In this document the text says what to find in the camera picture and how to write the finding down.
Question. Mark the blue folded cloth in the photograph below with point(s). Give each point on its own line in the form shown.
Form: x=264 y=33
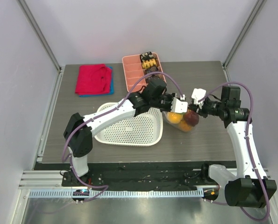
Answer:
x=111 y=84

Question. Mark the pink divided organizer tray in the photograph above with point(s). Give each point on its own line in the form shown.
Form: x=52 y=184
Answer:
x=133 y=70

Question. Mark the yellow black rolled sock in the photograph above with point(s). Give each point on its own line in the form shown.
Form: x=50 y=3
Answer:
x=149 y=63

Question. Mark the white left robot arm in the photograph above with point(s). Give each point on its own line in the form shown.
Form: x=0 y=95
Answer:
x=81 y=130

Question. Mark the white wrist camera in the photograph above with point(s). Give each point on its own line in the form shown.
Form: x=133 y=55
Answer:
x=197 y=96
x=179 y=105

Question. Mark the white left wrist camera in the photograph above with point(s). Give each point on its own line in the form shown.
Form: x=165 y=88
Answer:
x=179 y=105

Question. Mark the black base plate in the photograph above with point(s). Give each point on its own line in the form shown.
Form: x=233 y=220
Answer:
x=141 y=176

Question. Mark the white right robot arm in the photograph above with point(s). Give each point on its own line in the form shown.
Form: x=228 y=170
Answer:
x=250 y=186

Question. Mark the white slotted cable duct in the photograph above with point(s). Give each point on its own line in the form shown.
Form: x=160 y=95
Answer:
x=82 y=193

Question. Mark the dark red apple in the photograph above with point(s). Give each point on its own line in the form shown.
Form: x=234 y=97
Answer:
x=191 y=118

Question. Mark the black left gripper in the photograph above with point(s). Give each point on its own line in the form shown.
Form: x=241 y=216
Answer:
x=171 y=98

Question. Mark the black patterned rolled sock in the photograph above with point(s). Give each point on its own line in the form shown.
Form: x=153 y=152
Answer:
x=149 y=79

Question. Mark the yellow orange peach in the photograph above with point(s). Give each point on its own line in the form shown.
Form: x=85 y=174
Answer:
x=174 y=118

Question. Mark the orange toy pineapple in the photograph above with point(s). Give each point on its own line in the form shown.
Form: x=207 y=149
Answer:
x=183 y=126

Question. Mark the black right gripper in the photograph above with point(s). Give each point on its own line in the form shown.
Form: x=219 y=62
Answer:
x=200 y=109

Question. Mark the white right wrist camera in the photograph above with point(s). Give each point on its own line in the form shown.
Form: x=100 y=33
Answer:
x=197 y=96

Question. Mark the dark brown rolled sock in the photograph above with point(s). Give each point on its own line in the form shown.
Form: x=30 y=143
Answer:
x=151 y=69

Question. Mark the magenta folded cloth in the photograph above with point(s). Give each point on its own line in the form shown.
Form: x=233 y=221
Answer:
x=92 y=79

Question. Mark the black floral rolled sock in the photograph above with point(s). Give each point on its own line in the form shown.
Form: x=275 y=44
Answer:
x=146 y=56

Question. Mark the clear polka dot zip bag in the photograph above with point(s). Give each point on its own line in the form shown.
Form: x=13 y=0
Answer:
x=175 y=125

